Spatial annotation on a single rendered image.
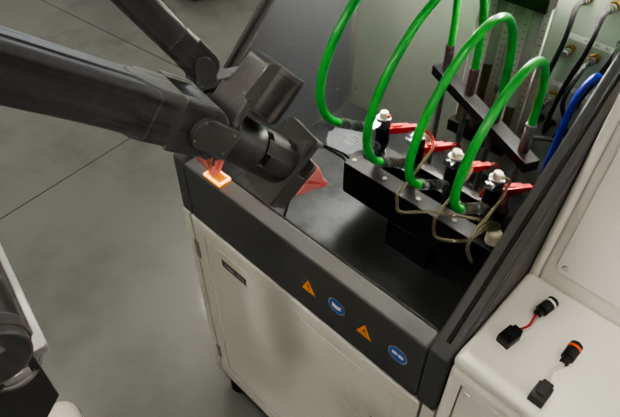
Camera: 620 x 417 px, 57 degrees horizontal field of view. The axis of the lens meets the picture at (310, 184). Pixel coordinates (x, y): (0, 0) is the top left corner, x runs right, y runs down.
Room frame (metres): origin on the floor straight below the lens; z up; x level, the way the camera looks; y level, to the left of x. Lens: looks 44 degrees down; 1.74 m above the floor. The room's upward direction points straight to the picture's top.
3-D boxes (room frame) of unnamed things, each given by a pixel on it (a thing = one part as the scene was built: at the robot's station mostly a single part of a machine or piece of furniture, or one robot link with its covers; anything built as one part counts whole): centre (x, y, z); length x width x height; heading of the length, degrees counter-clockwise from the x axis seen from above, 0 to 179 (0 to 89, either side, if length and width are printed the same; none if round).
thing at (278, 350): (0.68, 0.04, 0.45); 0.65 x 0.02 x 0.68; 46
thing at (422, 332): (0.69, 0.03, 0.87); 0.62 x 0.04 x 0.16; 46
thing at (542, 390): (0.40, -0.35, 0.99); 0.12 x 0.02 x 0.02; 135
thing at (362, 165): (0.78, -0.22, 0.91); 0.34 x 0.10 x 0.15; 46
